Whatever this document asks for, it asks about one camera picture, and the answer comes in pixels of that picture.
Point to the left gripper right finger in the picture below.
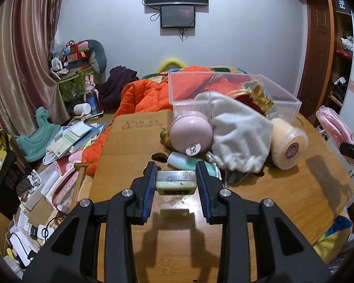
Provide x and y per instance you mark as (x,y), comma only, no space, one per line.
(283,254)

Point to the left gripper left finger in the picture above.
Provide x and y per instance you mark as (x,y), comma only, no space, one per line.
(71,253)

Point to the beige jar with lid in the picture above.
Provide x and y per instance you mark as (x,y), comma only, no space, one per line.
(288,144)

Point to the red gold gift pouch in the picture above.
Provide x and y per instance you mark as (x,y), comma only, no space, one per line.
(254,97)

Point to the white drawstring cloth pouch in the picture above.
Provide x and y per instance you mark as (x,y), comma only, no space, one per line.
(242,136)

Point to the mint green tube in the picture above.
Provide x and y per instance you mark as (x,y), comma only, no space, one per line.
(183,162)

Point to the pink round desktop vacuum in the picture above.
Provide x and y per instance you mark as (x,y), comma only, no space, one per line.
(191,133)

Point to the clear plastic storage bin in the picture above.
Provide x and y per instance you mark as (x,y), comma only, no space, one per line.
(286,105)

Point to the colourful patchwork blanket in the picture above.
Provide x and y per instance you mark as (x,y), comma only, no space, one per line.
(334,239)

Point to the brown wooden door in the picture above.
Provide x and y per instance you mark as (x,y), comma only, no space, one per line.
(319,57)

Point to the teal rocking horse toy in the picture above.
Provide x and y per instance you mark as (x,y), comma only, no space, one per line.
(34,147)

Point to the stack of papers and books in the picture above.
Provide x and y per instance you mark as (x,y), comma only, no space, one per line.
(71,139)

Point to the wooden shelf unit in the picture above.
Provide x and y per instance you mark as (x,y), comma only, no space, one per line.
(343,53)

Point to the pink bunny doll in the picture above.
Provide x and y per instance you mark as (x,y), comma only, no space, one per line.
(90,86)

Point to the green storage box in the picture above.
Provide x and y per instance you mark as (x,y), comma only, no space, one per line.
(72,86)

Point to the dark purple garment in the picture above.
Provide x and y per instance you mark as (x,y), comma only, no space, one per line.
(110,92)

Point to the pink striped curtain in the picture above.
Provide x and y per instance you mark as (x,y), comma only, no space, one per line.
(27,31)

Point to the orange down jacket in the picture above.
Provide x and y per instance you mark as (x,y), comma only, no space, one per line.
(149,96)

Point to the grey plush elephant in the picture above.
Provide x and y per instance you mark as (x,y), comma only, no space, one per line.
(97,59)

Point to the yellow curved cushion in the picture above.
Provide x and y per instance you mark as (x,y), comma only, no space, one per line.
(170,63)

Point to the small wall monitor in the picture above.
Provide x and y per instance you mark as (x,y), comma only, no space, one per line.
(177,16)

